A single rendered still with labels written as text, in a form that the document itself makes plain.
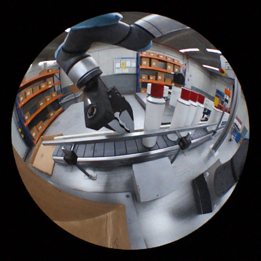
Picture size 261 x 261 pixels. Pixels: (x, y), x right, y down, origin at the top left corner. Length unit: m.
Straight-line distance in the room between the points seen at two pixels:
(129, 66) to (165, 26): 4.46
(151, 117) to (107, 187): 0.25
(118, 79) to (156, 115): 4.54
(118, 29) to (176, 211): 0.47
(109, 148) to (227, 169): 0.44
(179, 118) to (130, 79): 4.53
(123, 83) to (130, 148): 4.53
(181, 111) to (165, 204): 0.30
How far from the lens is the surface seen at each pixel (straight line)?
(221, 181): 0.34
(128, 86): 4.76
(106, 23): 0.16
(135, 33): 0.21
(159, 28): 0.23
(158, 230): 0.31
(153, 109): 0.20
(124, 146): 0.29
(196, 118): 0.37
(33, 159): 0.71
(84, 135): 0.32
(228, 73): 0.61
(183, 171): 0.35
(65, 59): 0.21
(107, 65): 4.80
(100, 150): 0.29
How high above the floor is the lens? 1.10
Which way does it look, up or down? 39 degrees down
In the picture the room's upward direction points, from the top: straight up
